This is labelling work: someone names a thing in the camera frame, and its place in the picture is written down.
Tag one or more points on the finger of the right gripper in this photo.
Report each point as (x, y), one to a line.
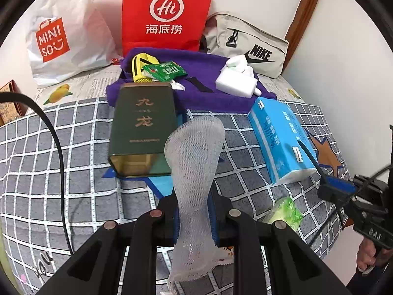
(335, 190)

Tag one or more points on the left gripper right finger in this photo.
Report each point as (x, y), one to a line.
(222, 232)

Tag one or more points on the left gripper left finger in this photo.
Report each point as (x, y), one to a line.
(168, 229)

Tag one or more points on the green tissue packet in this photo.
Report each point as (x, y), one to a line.
(285, 210)

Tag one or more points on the white foam mesh sleeve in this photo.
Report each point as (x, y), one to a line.
(192, 152)

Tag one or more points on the green card packet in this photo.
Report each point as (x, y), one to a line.
(164, 72)

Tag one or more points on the yellow Adidas mini bag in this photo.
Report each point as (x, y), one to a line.
(137, 65)

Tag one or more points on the white glove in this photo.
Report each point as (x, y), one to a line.
(240, 63)

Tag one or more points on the person's right hand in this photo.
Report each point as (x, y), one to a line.
(367, 255)

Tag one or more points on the blue tissue pack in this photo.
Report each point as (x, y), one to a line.
(279, 133)

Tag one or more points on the dark green tea tin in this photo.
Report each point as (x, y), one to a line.
(144, 117)

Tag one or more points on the grey checked tablecloth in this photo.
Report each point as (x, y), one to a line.
(56, 191)

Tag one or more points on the purple towel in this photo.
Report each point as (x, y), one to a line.
(200, 91)

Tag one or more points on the newspaper with lemon print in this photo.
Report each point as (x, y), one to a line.
(92, 84)

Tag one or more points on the beige Nike pouch bag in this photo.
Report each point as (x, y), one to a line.
(228, 35)

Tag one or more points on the brown patterned box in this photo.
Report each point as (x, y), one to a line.
(11, 111)

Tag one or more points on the red Haidilao paper bag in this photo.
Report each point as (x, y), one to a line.
(164, 24)

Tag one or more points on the white Miniso plastic bag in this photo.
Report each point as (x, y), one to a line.
(66, 38)

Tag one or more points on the brown wooden door frame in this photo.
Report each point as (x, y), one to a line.
(297, 28)

